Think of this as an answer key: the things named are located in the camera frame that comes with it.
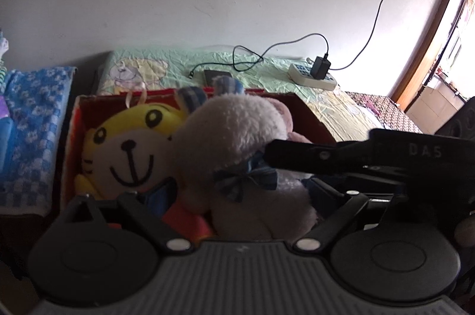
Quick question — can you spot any yellow tiger plush toy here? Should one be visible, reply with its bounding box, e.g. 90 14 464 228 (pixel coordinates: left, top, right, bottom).
73 89 217 241

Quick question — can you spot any pink bunny plush toy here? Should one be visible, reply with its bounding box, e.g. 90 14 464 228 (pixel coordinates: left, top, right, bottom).
171 77 317 242

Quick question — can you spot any mauve bear plush toy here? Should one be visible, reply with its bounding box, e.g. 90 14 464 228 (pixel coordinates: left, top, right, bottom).
283 106 312 144

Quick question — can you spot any brown patterned blanket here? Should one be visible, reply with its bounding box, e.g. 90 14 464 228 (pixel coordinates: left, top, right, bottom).
346 91 421 133

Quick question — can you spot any red cardboard box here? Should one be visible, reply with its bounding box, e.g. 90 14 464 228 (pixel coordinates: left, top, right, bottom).
60 89 336 210

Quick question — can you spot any black power adapter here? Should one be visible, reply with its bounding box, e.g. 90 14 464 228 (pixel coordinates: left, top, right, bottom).
310 53 331 80

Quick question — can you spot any white power strip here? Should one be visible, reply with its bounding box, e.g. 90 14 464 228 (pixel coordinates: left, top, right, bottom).
288 63 337 91

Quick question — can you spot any black smartphone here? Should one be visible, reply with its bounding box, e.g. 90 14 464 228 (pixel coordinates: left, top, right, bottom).
203 70 232 87

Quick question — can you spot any blue floral towel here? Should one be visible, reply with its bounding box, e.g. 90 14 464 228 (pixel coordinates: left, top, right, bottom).
1 66 77 216

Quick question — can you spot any purple plastic package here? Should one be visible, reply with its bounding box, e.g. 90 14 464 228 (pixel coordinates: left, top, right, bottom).
0 95 10 119

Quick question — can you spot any wooden door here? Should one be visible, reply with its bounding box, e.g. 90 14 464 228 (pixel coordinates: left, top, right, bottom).
390 0 450 111

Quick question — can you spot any pile of folded clothes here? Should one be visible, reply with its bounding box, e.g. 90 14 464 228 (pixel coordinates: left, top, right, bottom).
0 31 10 86

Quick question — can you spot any black charging cable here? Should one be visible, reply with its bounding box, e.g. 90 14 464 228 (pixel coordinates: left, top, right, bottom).
187 32 330 78

